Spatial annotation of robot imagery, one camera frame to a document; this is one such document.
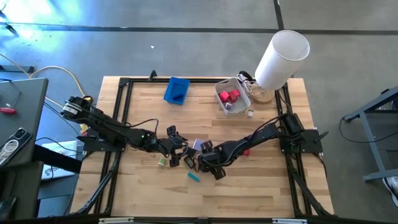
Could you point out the blue plastic bin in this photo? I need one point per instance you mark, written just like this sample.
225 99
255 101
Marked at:
177 85

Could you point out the black LCD display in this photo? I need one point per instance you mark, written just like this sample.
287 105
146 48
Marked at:
190 152
189 162

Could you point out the smartphone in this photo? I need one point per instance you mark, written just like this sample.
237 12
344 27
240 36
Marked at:
14 146

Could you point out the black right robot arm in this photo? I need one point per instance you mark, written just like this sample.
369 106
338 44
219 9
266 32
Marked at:
255 138

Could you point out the black floor bar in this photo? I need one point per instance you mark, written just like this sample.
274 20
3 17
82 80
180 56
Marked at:
17 68

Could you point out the white shade table lamp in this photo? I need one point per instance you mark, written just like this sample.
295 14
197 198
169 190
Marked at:
281 59

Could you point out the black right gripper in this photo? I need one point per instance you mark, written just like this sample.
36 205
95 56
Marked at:
213 160

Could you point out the small white charger cube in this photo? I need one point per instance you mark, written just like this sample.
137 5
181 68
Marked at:
250 113

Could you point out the small lavender adapter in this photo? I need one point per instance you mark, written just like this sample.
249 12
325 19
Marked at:
228 106

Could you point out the person's shoe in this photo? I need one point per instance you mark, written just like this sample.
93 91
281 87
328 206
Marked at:
392 186

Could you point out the teal rectangular case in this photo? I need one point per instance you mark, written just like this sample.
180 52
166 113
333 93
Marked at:
193 177

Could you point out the white laptop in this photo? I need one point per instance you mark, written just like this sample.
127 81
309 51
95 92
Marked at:
62 147

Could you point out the pink-red wall charger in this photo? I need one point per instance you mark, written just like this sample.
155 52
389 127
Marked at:
224 96
236 92

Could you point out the red wall charger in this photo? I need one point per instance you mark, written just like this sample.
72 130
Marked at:
232 97

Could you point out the red multi-port USB charger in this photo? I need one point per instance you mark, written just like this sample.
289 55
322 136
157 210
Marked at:
246 152

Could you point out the black aluminium table frame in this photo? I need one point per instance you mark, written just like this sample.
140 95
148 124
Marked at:
202 80

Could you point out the green white USB charger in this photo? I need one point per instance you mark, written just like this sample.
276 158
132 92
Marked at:
162 162

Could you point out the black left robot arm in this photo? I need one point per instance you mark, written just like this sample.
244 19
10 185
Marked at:
105 126

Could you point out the white metal bracket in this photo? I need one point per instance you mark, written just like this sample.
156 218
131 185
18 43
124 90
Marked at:
289 221
115 220

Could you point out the grey metal table frame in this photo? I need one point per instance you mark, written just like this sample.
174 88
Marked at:
371 149

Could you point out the grey desk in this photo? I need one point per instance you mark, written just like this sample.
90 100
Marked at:
21 102

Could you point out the white plastic basket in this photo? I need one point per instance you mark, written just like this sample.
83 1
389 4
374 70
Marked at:
241 107

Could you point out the black desk bar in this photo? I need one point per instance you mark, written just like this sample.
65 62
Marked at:
56 158

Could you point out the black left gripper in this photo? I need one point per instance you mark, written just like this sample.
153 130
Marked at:
171 146

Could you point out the lavender plug adapter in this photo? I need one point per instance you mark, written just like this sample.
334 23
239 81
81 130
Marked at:
198 143

